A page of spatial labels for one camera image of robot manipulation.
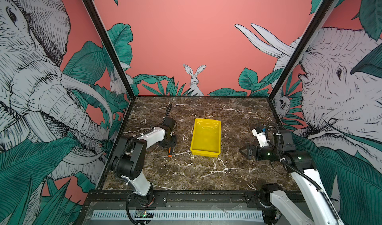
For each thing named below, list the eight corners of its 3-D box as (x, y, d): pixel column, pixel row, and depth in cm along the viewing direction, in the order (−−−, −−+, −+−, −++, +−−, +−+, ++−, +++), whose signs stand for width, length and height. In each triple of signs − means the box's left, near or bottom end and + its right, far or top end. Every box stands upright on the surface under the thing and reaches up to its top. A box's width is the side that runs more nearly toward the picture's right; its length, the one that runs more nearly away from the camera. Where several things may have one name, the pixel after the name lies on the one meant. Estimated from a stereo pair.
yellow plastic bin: (189, 154, 92) (189, 149, 86) (195, 120, 108) (195, 115, 103) (218, 158, 90) (220, 154, 85) (220, 123, 107) (221, 118, 101)
